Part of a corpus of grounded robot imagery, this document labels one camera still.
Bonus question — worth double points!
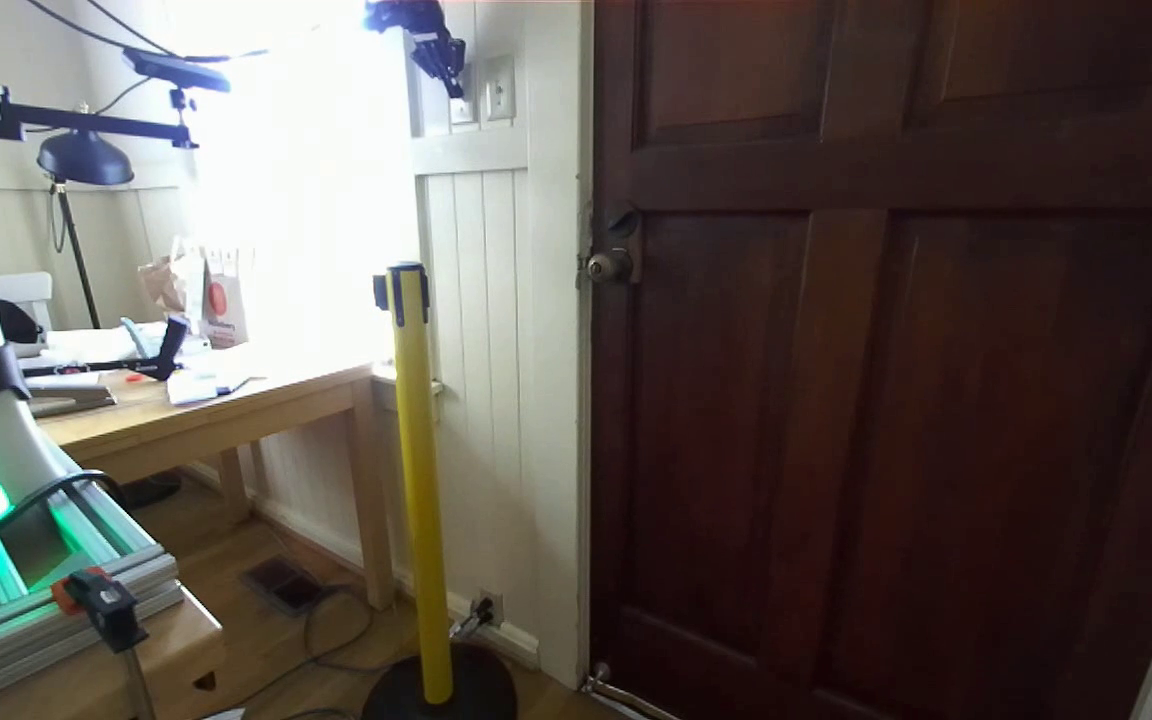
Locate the white paper sheet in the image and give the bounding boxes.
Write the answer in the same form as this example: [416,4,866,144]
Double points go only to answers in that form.
[159,365,265,411]

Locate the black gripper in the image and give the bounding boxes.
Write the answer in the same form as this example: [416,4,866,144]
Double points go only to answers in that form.
[361,0,476,104]

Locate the dark brown wooden door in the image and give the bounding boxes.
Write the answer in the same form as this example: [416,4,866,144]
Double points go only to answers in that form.
[586,0,1152,720]

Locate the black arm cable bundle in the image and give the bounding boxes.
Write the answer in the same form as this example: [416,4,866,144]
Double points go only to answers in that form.
[26,0,272,68]

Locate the white light switch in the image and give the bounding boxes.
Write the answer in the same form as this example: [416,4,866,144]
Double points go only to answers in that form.
[482,65,520,130]

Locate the black horizontal camera bar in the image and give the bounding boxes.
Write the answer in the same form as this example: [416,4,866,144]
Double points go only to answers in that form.
[0,83,203,151]

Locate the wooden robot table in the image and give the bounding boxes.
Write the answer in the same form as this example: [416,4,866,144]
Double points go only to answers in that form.
[0,581,227,720]

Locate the black desk lamp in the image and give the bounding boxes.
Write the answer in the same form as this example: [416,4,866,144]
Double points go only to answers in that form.
[34,124,142,331]

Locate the aluminium profile base frame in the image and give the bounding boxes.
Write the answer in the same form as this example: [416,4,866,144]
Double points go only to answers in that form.
[0,469,189,688]

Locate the grey book stack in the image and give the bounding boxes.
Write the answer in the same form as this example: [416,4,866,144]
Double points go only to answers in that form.
[20,369,120,421]

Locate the black floor cable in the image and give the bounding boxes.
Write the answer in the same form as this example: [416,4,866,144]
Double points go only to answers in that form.
[235,585,476,688]

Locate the orange and black clamp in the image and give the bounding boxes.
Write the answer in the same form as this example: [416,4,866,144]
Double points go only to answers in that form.
[52,568,151,655]

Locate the light wooden desk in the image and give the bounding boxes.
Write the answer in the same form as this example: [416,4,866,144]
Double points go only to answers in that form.
[30,350,401,613]

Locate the upright yellow stanchion post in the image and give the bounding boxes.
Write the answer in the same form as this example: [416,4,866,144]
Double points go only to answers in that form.
[361,262,525,720]

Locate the black phone stand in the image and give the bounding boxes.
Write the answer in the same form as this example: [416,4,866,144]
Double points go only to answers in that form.
[120,312,196,388]

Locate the white panelled partition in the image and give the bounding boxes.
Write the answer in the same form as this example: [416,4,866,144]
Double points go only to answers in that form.
[405,0,595,691]

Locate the round metal door knob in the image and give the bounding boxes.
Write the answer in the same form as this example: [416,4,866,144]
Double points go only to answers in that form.
[581,206,648,290]

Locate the red and white bag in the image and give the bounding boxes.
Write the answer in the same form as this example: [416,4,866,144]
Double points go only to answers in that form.
[196,245,257,351]

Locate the black cable on frame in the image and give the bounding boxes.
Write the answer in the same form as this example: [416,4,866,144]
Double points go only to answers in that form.
[0,466,115,581]

